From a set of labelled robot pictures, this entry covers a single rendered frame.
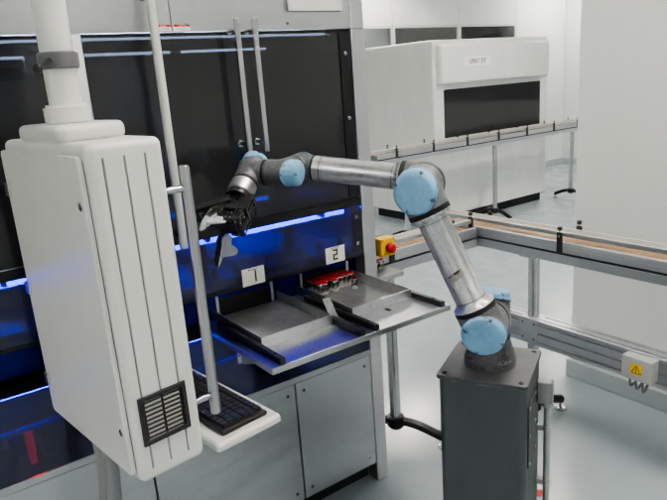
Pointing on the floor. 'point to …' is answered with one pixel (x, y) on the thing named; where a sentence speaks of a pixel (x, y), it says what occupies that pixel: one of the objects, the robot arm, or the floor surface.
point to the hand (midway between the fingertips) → (205, 250)
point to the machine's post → (367, 226)
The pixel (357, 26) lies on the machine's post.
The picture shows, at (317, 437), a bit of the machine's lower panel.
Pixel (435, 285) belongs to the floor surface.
